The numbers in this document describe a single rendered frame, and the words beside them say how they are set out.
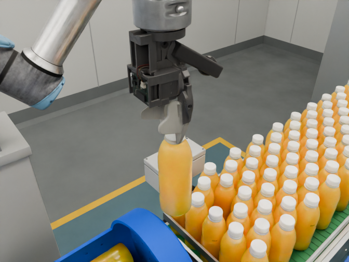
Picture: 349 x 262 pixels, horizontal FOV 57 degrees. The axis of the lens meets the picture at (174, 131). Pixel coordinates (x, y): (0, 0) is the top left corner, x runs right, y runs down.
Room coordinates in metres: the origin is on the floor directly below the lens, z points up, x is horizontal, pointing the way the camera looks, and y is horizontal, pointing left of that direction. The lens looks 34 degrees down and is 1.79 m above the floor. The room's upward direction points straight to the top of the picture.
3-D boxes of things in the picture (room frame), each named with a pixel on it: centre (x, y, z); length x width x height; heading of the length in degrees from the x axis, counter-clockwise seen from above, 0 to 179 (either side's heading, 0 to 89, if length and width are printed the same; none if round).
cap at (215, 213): (0.61, -0.11, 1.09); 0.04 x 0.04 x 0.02
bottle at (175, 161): (0.51, 0.00, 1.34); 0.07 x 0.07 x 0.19
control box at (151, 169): (0.87, 0.00, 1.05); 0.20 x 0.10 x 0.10; 130
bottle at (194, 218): (0.67, -0.07, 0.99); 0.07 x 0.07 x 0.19
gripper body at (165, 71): (0.50, 0.02, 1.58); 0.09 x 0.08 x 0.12; 124
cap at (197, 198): (0.67, -0.07, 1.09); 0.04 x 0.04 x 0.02
